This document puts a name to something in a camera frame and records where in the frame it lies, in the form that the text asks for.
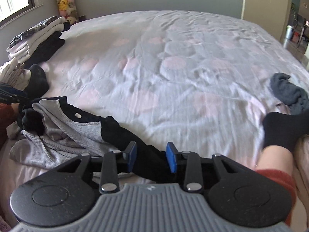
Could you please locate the cream bedroom door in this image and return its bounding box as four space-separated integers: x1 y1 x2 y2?
241 0 291 41

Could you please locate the white trash bin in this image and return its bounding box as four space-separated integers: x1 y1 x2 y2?
285 25 293 39

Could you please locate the person's left leg black sock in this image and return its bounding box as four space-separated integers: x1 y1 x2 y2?
0 63 50 148

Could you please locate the person's right leg black sock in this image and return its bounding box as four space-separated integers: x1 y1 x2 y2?
254 108 309 226

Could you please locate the grey black raglan shirt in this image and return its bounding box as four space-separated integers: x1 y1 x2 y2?
7 96 173 183

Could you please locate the dark grey crumpled garment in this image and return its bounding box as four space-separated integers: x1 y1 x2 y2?
270 73 308 115

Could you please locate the plush toy column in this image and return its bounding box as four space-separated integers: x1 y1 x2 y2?
56 0 79 25

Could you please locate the stack of folded clothes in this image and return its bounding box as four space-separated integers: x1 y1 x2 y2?
7 16 71 68

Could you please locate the window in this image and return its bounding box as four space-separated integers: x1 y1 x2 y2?
1 0 43 27

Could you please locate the pink dotted bed sheet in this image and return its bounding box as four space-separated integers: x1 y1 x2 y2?
0 10 309 223

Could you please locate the striped brown garment pile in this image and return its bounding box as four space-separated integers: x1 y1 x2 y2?
1 58 31 91

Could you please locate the person's leg black sock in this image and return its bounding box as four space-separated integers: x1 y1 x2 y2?
254 108 309 226
0 63 50 148

